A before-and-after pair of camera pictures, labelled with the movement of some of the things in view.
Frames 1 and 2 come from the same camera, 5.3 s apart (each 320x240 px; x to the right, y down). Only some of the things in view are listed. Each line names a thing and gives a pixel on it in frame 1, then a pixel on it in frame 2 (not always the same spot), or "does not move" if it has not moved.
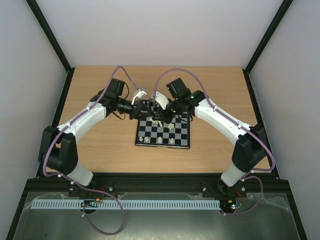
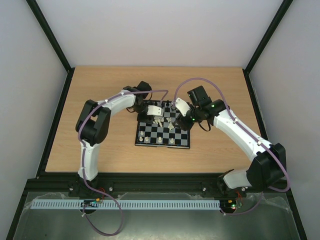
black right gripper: x=163 y=116 -> x=183 y=122
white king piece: x=156 y=122 does not move
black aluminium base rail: x=268 y=185 does not move
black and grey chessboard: x=176 y=134 does not move
